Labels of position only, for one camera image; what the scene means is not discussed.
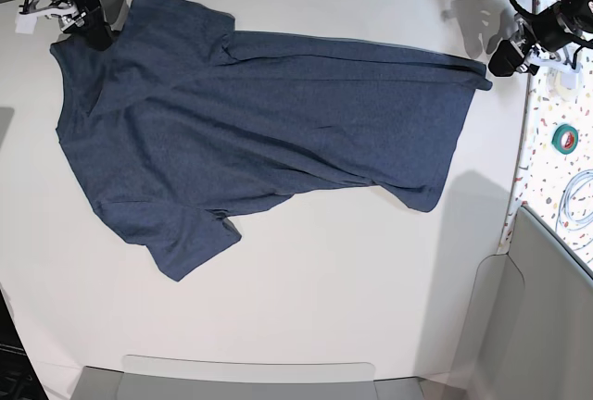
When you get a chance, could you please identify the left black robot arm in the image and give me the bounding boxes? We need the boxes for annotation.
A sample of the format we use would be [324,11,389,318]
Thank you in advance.
[488,0,592,77]

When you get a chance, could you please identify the terrazzo patterned side table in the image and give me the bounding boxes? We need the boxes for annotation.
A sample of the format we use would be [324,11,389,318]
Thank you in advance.
[495,0,593,265]

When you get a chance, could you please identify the grey chair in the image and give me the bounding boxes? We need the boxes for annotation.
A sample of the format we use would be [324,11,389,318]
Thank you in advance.
[72,355,424,399]
[442,207,592,399]

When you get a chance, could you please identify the coiled white cable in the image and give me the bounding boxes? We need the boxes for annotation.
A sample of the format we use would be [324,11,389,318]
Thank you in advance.
[554,169,593,233]

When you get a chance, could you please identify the clear tape roll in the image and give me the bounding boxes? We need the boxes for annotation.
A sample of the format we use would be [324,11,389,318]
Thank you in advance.
[548,70,580,101]

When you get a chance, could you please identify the grey chair at bottom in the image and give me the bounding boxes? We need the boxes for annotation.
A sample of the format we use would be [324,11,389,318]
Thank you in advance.
[72,355,424,399]

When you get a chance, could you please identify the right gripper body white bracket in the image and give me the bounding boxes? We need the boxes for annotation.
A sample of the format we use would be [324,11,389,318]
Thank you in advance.
[18,0,87,32]

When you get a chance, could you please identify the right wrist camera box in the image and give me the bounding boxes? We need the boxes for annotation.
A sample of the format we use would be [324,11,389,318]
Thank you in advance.
[15,14,37,34]

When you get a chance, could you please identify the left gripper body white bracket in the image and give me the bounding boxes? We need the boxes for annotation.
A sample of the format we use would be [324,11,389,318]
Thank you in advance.
[508,19,582,74]

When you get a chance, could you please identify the green tape roll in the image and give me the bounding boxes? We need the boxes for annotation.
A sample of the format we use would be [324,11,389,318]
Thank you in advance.
[552,124,579,156]

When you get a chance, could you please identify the dark blue t-shirt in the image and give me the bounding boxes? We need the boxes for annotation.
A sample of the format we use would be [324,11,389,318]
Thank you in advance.
[50,0,491,281]

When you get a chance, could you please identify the grey chair at right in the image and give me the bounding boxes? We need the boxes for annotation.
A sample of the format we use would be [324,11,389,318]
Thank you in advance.
[442,207,592,399]

